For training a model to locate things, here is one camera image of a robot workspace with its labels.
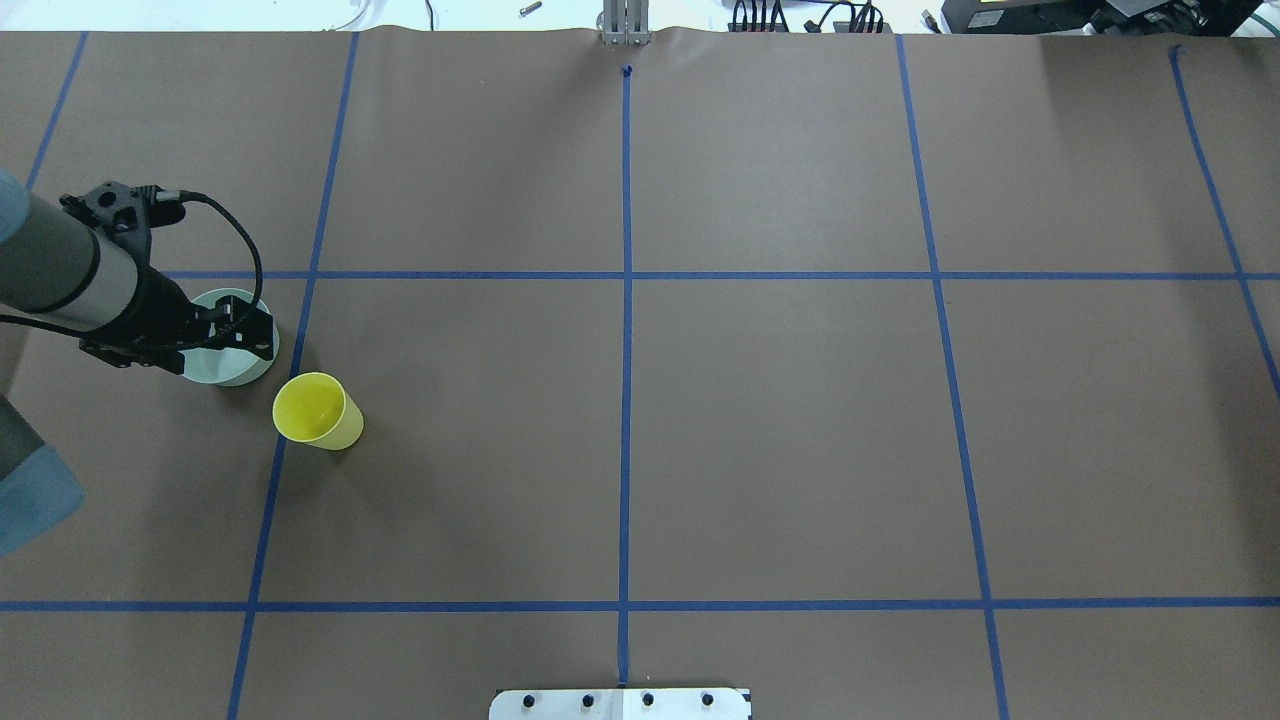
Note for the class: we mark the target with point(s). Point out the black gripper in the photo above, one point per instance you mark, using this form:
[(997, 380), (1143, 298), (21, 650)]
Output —
[(163, 309)]

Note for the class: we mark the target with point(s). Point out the yellow plastic cup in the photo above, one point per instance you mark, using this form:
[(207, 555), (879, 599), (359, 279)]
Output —
[(314, 409)]

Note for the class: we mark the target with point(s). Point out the black equipment box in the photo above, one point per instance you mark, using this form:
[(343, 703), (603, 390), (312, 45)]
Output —
[(1120, 18)]

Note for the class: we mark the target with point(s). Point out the mint green bowl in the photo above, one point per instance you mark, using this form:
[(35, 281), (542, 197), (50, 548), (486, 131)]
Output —
[(230, 367)]

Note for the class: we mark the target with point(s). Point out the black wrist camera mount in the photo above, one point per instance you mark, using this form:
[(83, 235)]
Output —
[(115, 208)]

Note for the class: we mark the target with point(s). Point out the metal stand post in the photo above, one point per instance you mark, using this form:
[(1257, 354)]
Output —
[(625, 23)]

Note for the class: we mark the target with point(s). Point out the white metal camera stand base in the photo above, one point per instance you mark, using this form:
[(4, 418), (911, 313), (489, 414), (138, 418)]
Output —
[(623, 703)]

